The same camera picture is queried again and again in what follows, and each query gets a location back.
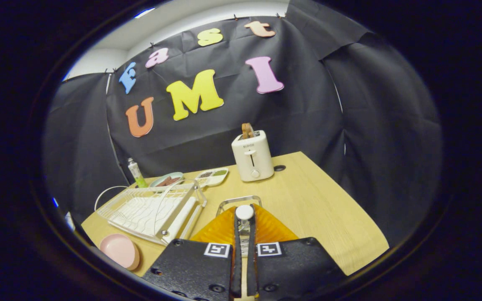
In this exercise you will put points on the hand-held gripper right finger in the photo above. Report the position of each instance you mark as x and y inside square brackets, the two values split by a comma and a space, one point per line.
[252, 251]

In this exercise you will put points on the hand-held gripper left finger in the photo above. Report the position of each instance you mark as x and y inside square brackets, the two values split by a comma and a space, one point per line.
[237, 251]

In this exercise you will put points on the pink plate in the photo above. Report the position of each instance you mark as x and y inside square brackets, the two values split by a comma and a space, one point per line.
[119, 251]

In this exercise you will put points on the teal plate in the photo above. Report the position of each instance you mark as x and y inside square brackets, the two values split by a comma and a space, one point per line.
[157, 179]

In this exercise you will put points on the white divided tray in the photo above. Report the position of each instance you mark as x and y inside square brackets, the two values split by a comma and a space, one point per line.
[211, 177]

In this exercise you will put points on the cream toaster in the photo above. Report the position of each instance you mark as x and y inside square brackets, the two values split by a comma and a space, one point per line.
[252, 159]

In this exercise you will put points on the brown meat patty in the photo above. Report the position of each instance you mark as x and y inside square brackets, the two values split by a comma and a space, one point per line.
[174, 180]
[162, 183]

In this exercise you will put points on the white drip tray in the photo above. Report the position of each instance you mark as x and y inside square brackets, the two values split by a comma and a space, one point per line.
[140, 217]

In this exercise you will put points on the brown toast slice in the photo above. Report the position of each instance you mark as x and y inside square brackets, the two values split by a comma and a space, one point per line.
[247, 130]

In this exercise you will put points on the green liquid bottle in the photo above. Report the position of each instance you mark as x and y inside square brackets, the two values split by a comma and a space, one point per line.
[137, 173]

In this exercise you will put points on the black backdrop cloth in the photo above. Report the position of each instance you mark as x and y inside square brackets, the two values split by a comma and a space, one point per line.
[308, 113]

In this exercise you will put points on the ceiling light panel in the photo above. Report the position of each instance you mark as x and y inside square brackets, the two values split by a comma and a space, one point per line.
[144, 12]

